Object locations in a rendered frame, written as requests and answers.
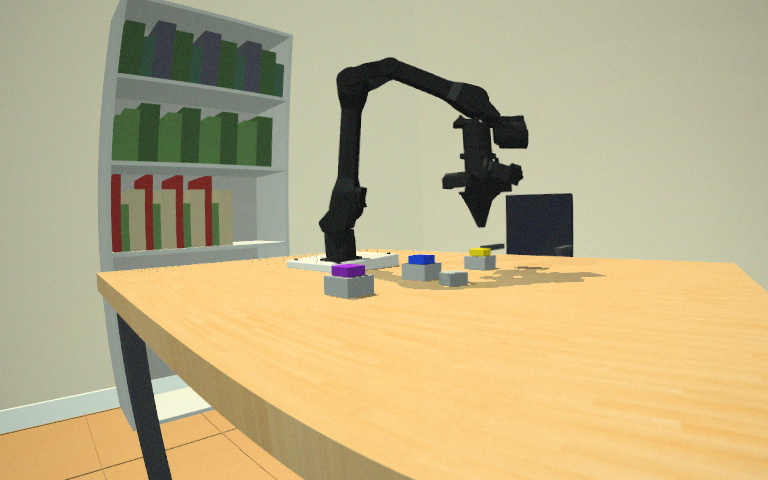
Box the yellow button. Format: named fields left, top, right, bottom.
left=463, top=248, right=496, bottom=270

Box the blue button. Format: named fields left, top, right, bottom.
left=401, top=254, right=442, bottom=282

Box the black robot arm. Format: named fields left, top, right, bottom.
left=319, top=57, right=529, bottom=263

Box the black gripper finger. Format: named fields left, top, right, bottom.
left=483, top=191, right=500, bottom=227
left=458, top=191, right=491, bottom=227

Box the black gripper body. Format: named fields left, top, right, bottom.
left=442, top=146, right=512, bottom=192

